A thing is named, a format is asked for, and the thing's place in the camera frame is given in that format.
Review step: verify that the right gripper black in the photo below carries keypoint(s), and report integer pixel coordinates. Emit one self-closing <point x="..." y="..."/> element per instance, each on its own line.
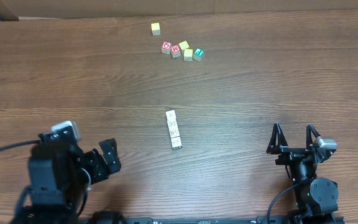
<point x="273" y="147"/>

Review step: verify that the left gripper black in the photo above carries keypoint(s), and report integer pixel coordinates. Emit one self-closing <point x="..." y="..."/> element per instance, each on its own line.
<point x="100" y="168"/>

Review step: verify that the white block row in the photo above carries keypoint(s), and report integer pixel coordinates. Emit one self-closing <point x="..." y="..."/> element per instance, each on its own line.
<point x="176" y="143"/>
<point x="172" y="123"/>
<point x="174" y="132"/>

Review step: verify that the white block single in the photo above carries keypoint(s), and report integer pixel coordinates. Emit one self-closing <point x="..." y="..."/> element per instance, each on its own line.
<point x="171" y="115"/>

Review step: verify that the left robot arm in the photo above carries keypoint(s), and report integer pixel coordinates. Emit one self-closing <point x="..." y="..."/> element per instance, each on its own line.
<point x="60" y="177"/>

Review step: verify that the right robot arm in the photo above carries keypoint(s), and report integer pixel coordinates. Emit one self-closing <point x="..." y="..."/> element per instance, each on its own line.
<point x="315" y="197"/>

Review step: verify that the red O wooden block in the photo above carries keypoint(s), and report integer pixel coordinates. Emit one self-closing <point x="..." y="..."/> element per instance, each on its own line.
<point x="166" y="47"/>

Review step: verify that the red M wooden block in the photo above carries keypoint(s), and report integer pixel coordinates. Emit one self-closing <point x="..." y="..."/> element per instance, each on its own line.
<point x="175" y="51"/>

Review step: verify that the yellow block lower cluster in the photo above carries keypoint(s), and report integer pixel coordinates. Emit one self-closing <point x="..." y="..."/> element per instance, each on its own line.
<point x="188" y="55"/>

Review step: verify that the yellow block cluster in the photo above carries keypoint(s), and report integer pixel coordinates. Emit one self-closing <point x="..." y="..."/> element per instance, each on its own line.
<point x="183" y="45"/>
<point x="188" y="55"/>

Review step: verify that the green wooden block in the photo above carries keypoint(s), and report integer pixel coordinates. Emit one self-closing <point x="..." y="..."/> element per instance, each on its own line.
<point x="198" y="54"/>

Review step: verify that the yellow block upper cluster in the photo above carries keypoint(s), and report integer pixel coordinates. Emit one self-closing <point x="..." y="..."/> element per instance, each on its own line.
<point x="183" y="45"/>

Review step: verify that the far yellow wooden block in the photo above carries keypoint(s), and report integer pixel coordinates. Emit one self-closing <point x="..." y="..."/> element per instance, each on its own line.
<point x="155" y="28"/>

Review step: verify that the cardboard box back edge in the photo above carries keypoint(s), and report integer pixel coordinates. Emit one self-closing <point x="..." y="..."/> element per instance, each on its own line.
<point x="11" y="10"/>

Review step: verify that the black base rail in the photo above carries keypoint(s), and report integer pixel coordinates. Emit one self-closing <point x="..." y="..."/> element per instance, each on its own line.
<point x="114" y="217"/>

